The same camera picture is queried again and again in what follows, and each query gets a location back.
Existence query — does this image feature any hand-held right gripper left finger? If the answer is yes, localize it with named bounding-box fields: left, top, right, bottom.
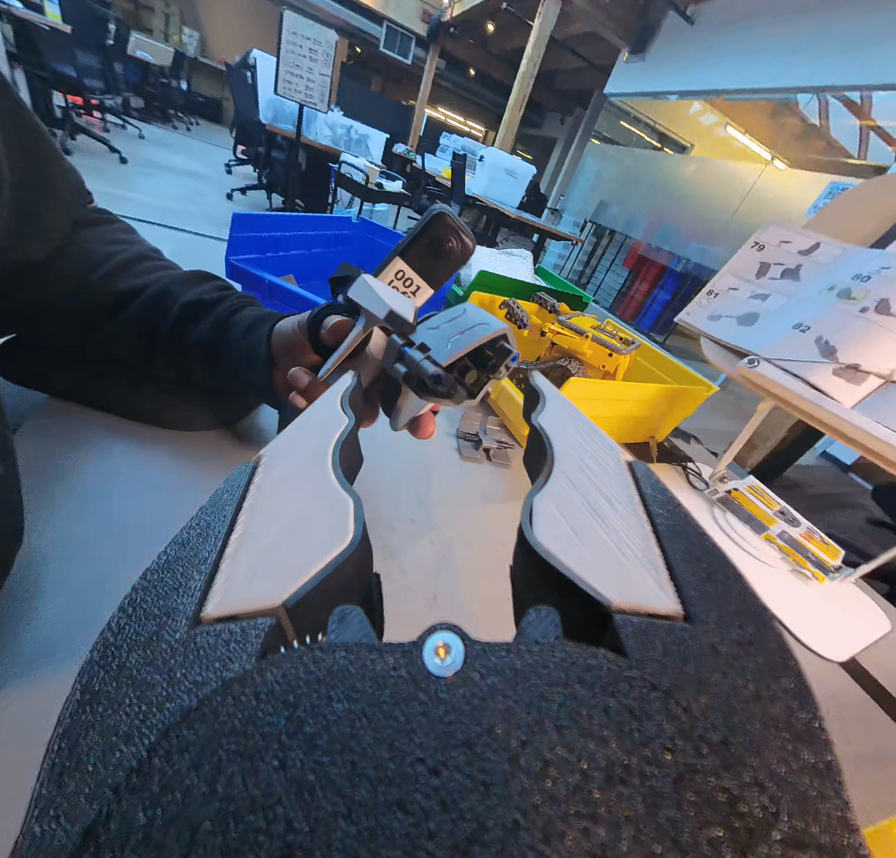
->
left=201, top=373, right=366, bottom=645

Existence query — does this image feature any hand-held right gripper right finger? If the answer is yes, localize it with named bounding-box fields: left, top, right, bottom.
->
left=521, top=371, right=685, bottom=619

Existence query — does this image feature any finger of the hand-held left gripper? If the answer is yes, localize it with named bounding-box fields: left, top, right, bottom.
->
left=348, top=274, right=419, bottom=337
left=381, top=380, right=443, bottom=433

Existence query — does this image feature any grey toy joint assembly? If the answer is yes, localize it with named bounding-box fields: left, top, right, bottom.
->
left=399, top=305, right=520, bottom=405

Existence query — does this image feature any grey desk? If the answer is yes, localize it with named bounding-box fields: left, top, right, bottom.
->
left=0, top=305, right=896, bottom=858

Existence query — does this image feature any person's left hand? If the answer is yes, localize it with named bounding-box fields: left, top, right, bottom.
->
left=272, top=310, right=440, bottom=441

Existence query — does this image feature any white bubble wrap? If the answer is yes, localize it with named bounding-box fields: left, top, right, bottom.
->
left=458, top=245, right=536, bottom=285

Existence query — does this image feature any green plastic bin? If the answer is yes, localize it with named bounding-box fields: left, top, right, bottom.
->
left=448, top=267, right=595, bottom=313

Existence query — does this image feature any white storage box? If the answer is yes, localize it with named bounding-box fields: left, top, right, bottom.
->
left=470, top=146, right=539, bottom=209

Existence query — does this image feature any blue plastic bin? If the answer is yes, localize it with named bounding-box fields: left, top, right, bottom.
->
left=225, top=211, right=456, bottom=316

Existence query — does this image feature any yellow toy tracked robot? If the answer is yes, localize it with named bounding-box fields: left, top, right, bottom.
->
left=498, top=292, right=641, bottom=386

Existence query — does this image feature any sticker sheet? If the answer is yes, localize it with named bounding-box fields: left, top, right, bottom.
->
left=706, top=476, right=847, bottom=584

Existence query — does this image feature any parts bin rack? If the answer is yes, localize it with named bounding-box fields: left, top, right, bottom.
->
left=560, top=219, right=708, bottom=341

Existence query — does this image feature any whiteboard sign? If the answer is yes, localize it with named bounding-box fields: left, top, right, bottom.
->
left=275, top=7, right=341, bottom=211

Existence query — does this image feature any white book stand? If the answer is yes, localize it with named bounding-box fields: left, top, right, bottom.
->
left=658, top=174, right=896, bottom=663

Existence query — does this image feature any black office chair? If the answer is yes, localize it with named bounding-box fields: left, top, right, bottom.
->
left=38, top=28, right=144, bottom=166
left=224, top=63, right=288, bottom=209

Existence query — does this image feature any instruction booklet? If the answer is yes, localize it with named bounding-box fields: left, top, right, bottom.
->
left=675, top=224, right=896, bottom=407

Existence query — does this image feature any small grey bracket assembly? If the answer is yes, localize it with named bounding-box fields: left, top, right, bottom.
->
left=456, top=411, right=517, bottom=465

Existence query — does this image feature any black cable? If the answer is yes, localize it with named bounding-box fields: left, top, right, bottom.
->
left=651, top=438, right=711, bottom=491

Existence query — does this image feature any thin wooden post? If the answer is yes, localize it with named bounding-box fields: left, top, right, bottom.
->
left=408, top=39, right=443, bottom=150

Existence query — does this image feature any thick wooden post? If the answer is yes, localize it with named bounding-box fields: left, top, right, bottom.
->
left=493, top=0, right=564, bottom=153

